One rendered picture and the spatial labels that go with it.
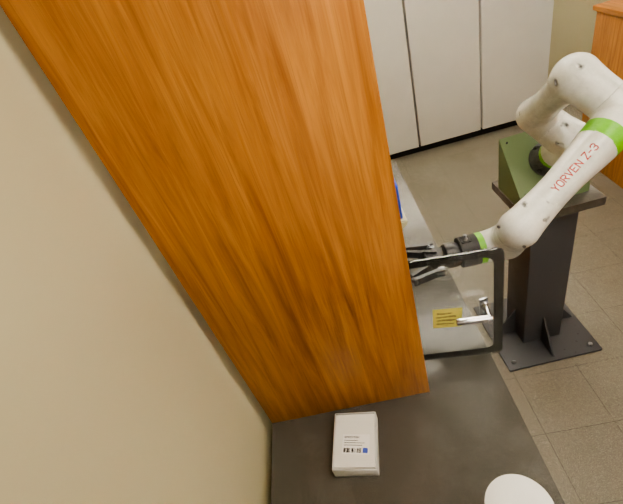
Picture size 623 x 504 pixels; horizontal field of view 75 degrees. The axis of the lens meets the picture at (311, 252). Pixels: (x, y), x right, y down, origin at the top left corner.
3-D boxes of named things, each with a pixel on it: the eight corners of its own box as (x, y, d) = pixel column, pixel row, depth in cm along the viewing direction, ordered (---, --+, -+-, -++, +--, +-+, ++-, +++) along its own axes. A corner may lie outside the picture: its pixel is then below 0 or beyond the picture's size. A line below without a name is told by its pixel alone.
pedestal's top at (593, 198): (560, 169, 190) (560, 162, 188) (605, 204, 165) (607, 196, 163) (491, 188, 193) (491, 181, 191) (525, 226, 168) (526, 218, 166)
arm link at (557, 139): (547, 127, 164) (572, 106, 145) (579, 152, 161) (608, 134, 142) (525, 151, 164) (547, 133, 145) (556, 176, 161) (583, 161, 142)
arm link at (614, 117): (605, 94, 118) (635, 70, 106) (642, 122, 116) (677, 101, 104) (563, 139, 117) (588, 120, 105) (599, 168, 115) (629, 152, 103)
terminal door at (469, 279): (396, 361, 125) (373, 266, 101) (501, 350, 119) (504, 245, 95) (396, 363, 125) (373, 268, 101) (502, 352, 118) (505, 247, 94)
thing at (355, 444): (335, 477, 109) (331, 470, 107) (337, 420, 121) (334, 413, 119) (379, 476, 106) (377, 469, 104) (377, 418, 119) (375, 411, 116)
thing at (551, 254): (551, 288, 250) (567, 157, 196) (602, 350, 212) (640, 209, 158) (473, 308, 255) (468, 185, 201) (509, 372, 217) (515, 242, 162)
